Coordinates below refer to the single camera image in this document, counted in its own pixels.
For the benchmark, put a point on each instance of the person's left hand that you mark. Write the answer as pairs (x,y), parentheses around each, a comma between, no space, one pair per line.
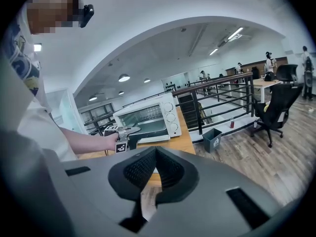
(113,140)

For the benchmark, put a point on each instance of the red drink bottle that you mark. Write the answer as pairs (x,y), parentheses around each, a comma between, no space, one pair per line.
(232,124)

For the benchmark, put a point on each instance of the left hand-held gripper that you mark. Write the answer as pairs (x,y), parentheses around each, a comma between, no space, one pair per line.
(123,137)

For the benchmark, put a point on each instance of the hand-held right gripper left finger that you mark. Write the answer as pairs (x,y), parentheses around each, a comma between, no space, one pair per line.
(98,181)

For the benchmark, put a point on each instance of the black head-worn camera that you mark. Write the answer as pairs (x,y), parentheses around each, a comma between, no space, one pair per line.
(86,16)

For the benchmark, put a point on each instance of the dark grey waste bin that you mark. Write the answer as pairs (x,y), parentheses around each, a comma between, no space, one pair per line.
(212,141)

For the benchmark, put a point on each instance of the light wooden desk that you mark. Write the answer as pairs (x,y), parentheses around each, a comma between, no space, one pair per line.
(265,83)

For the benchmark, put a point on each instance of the white toaster oven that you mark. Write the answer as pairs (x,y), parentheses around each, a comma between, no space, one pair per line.
(179,130)

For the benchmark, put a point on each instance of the rectangular ceiling light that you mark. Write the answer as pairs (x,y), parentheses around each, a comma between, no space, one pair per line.
(37,47)

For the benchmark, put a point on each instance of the grey metal baking tray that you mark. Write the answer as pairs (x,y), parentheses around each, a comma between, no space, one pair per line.
(153,130)

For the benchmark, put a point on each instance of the long ceiling tube light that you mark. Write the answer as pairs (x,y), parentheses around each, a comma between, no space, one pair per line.
(235,33)
(213,52)

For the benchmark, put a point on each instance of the small yellow object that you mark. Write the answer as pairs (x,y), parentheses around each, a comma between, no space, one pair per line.
(265,107)

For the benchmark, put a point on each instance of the person's left forearm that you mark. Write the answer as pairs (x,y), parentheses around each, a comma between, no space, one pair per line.
(86,141)

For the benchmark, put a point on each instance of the person's printed white shirt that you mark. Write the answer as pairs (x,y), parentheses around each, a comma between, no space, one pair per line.
(37,122)

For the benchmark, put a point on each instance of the person's head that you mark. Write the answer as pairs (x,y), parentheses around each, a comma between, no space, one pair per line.
(49,9)

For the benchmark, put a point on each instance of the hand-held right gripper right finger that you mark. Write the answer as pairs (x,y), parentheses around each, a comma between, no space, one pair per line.
(209,194)

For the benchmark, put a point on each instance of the black office chair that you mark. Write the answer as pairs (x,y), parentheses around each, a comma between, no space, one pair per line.
(284,100)

